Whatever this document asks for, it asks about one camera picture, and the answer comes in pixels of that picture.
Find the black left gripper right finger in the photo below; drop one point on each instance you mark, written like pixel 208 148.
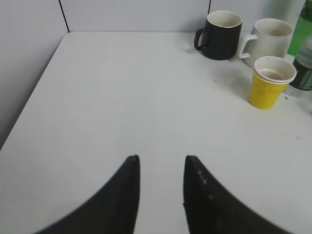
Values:
pixel 211 209

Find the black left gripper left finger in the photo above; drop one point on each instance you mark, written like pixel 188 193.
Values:
pixel 112 210

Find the yellow paper cup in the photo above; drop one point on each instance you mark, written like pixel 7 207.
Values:
pixel 271 77

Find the clear water bottle green label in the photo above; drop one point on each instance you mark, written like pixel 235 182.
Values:
pixel 301 86

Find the black ceramic mug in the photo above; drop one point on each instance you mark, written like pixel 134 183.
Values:
pixel 219 38

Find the white ceramic mug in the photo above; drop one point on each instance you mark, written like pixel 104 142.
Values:
pixel 269 37

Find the green soda bottle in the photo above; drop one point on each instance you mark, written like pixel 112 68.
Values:
pixel 303 28

